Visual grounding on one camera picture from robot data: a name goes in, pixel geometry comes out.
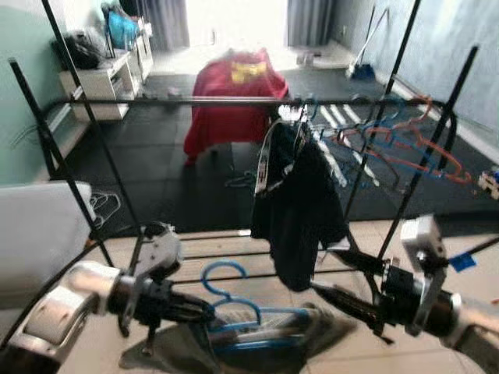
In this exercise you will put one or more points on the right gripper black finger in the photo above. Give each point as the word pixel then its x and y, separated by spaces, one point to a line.
pixel 359 260
pixel 351 305

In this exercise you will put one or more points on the grey garment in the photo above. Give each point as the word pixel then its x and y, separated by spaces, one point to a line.
pixel 327 327

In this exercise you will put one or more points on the blue plastic clothes hanger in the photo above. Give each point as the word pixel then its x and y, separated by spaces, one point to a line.
pixel 249 343

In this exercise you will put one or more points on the thin blue clothes hanger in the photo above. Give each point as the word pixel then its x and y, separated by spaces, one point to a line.
pixel 390 144

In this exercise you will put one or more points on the orange clothes hanger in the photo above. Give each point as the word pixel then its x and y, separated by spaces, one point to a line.
pixel 448 156

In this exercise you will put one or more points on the blue tape tag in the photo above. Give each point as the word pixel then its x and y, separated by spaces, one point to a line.
pixel 462 261

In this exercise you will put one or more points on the black garment with lettered band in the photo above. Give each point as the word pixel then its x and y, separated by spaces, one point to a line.
pixel 300 210

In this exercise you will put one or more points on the white cushion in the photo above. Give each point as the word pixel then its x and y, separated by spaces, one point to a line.
pixel 39 234

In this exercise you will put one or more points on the small white toy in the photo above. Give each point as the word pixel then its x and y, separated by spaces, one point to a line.
pixel 490 183

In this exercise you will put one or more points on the blue broom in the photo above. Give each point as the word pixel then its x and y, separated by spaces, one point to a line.
pixel 360 72

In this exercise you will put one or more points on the red cloth with yellow emblem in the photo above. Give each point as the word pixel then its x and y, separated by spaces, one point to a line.
pixel 234 109

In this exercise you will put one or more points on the black metal clothes rack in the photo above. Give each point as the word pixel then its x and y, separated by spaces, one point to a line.
pixel 195 100

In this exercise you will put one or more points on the white cabinet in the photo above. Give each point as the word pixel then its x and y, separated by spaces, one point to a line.
pixel 101 86

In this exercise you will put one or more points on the grey curtain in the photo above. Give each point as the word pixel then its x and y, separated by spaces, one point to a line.
pixel 310 22
pixel 164 23

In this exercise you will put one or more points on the black bag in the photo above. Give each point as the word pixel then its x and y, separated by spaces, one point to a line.
pixel 78 51

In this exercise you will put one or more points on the blue bag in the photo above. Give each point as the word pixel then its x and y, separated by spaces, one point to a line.
pixel 121 29

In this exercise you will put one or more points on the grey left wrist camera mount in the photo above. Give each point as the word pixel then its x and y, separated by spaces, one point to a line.
pixel 164 249

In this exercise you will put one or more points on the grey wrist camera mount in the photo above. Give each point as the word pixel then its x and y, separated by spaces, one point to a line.
pixel 164 249
pixel 422 238

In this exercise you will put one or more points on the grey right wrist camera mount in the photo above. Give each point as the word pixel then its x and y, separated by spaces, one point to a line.
pixel 422 238

